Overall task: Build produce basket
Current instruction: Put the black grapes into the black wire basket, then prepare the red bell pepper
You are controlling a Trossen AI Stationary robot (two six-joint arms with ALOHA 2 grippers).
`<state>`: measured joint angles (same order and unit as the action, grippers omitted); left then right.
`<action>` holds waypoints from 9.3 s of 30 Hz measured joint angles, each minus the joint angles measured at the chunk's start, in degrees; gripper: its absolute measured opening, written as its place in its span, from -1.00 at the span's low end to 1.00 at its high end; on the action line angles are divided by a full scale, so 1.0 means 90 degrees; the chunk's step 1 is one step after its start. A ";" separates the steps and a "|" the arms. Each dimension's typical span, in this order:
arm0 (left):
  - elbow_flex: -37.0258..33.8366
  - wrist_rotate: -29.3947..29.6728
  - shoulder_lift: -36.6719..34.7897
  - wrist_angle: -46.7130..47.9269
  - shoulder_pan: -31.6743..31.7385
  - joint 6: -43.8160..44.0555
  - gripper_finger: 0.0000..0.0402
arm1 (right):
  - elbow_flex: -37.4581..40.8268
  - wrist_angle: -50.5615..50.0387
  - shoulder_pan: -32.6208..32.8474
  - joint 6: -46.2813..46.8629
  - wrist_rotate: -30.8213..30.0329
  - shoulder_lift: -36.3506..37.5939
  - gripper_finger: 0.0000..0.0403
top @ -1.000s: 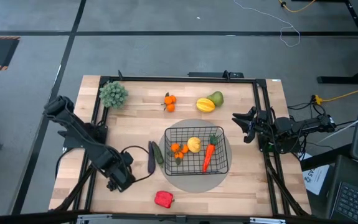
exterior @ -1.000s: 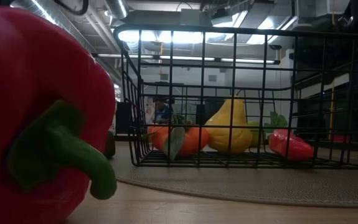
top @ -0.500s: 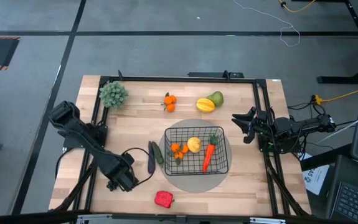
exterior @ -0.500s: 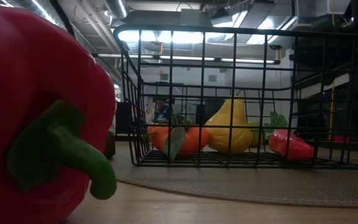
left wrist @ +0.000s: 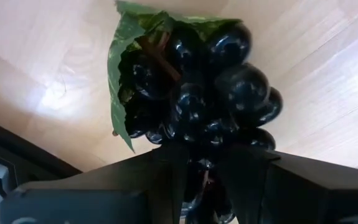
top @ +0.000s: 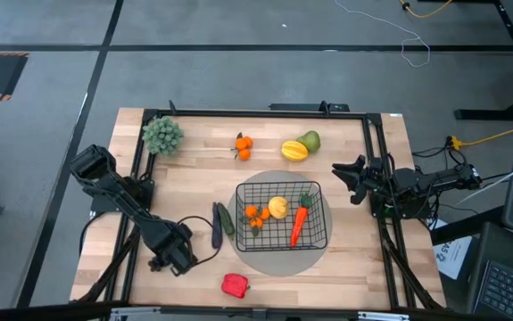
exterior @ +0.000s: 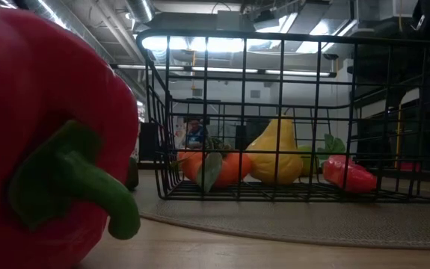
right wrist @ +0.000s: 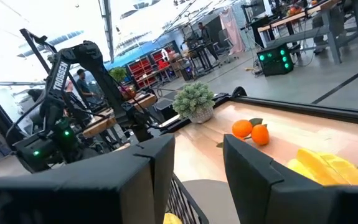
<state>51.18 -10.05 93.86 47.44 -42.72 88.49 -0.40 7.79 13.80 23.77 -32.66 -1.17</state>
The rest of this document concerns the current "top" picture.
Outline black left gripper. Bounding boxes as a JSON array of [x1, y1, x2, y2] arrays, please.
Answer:
[[147, 220, 197, 277]]

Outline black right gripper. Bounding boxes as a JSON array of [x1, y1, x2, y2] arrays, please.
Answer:
[[331, 155, 393, 206]]

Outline green pear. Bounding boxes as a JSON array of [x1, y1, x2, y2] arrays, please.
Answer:
[[295, 129, 322, 153]]

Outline yellow striped squash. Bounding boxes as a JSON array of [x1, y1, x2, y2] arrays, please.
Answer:
[[280, 140, 310, 162]]

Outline purple eggplant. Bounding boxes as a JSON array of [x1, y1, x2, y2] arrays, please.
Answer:
[[211, 202, 224, 250]]

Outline orange carrot with green leaves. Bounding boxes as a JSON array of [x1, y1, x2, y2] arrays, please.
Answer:
[[289, 191, 314, 249]]

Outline red bell pepper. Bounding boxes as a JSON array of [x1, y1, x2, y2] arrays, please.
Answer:
[[220, 273, 252, 300]]

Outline green cucumber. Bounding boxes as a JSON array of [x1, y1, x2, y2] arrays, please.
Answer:
[[217, 202, 236, 237]]

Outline plain yellow gourd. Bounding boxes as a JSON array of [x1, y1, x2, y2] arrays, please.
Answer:
[[268, 195, 290, 220]]

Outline tangerine cluster with leaves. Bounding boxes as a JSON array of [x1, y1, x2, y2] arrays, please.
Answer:
[[230, 131, 254, 162], [239, 203, 272, 237]]

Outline round grey mat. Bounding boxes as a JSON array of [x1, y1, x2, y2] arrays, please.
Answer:
[[227, 169, 333, 277]]

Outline green artichoke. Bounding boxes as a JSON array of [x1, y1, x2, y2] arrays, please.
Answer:
[[141, 115, 186, 157]]

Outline black bar with silver brackets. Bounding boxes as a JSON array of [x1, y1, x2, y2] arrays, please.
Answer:
[[0, 300, 513, 321]]

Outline black laptop keyboard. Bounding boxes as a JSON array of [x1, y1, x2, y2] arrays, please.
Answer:
[[472, 260, 513, 321]]

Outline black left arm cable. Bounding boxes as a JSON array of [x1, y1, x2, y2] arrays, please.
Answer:
[[176, 215, 222, 268]]

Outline black wire basket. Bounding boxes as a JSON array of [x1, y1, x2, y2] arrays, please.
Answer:
[[235, 180, 329, 253]]

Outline yellow extension cable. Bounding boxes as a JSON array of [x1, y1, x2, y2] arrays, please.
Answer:
[[450, 128, 513, 152]]

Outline black aluminium table frame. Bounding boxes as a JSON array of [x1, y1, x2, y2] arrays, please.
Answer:
[[70, 100, 447, 313]]

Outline white floor cable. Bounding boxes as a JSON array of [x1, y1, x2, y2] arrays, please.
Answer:
[[334, 0, 432, 69]]

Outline yellow cable with black plug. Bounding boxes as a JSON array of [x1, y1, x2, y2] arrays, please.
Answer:
[[398, 0, 453, 19]]

